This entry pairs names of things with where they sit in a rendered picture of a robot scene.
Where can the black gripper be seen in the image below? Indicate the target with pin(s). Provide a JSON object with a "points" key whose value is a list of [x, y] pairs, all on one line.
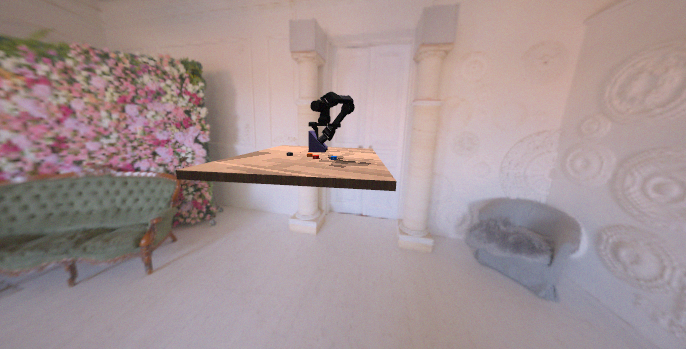
{"points": [[315, 124]]}

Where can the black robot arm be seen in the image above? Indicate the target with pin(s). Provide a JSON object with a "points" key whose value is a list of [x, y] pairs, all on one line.
{"points": [[324, 106]]}

